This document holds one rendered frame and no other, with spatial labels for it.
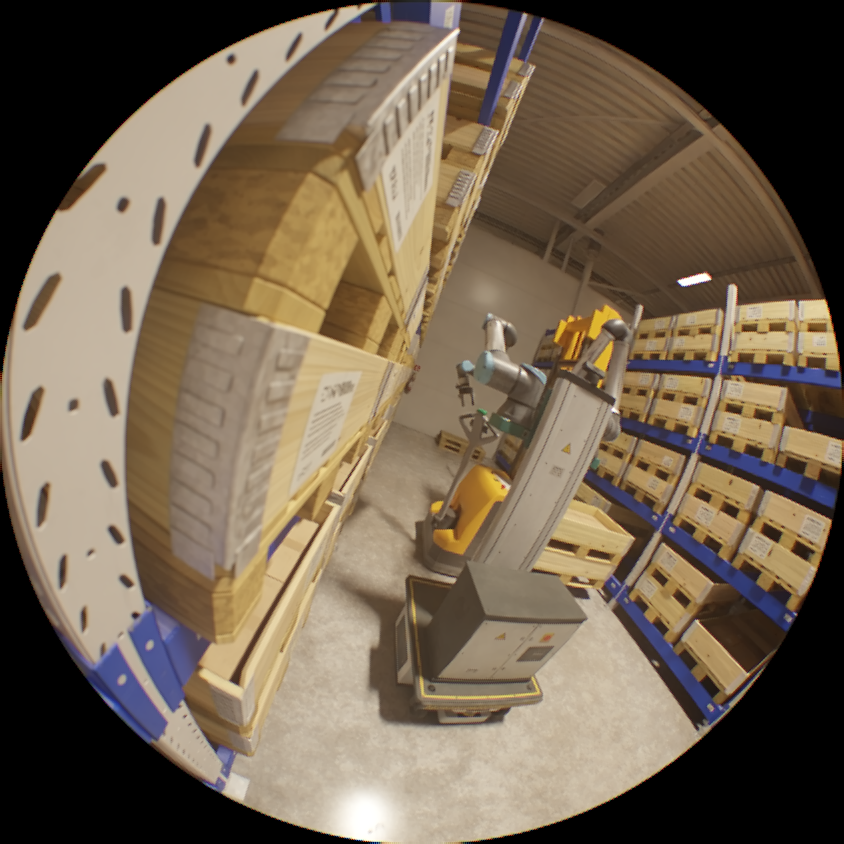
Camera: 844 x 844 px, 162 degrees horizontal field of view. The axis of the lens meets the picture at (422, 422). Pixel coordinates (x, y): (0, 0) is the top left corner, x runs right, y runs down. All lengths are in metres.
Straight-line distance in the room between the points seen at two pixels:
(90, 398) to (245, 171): 0.17
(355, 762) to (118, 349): 1.58
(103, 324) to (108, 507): 0.12
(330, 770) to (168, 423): 1.48
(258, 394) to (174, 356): 0.08
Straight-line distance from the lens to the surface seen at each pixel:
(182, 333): 0.23
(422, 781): 1.67
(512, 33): 1.45
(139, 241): 0.19
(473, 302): 8.36
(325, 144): 0.23
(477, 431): 2.43
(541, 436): 1.34
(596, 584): 3.51
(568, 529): 2.81
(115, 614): 0.30
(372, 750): 1.63
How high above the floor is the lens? 1.52
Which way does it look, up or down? 9 degrees down
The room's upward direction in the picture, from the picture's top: 22 degrees clockwise
